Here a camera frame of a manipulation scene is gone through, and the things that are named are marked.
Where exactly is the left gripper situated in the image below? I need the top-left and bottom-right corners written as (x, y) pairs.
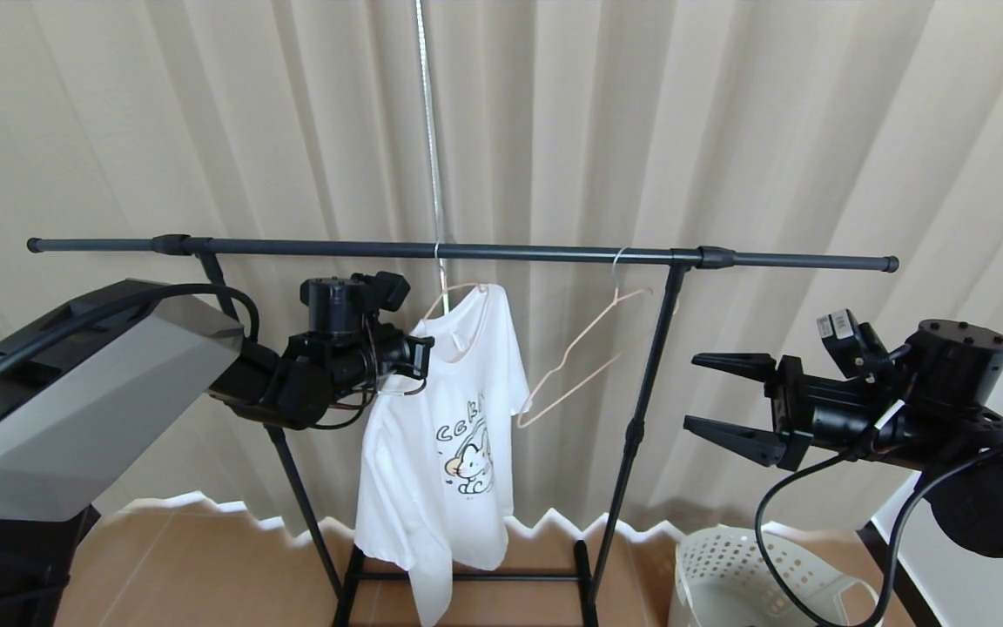
top-left (326, 326), bottom-right (435, 394)

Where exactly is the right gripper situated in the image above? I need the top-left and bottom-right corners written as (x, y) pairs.
top-left (682, 352), bottom-right (912, 472)

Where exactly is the pink clothes hanger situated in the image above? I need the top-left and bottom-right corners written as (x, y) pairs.
top-left (419, 242), bottom-right (492, 358)
top-left (516, 248), bottom-right (656, 430)

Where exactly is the white printed t-shirt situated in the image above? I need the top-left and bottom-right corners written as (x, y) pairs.
top-left (353, 283), bottom-right (531, 627)

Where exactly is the black clothes rack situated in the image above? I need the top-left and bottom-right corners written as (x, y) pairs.
top-left (27, 233), bottom-right (900, 627)

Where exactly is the white laundry basket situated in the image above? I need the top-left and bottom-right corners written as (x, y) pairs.
top-left (671, 525), bottom-right (885, 627)

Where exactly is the beige curtain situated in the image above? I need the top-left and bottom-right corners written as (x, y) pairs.
top-left (0, 0), bottom-right (1003, 536)

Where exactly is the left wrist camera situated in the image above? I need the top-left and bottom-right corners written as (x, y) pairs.
top-left (362, 271), bottom-right (412, 314)

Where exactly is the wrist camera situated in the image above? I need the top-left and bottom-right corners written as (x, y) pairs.
top-left (362, 271), bottom-right (412, 314)
top-left (817, 310), bottom-right (891, 378)

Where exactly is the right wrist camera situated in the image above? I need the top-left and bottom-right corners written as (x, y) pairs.
top-left (817, 310), bottom-right (891, 378)

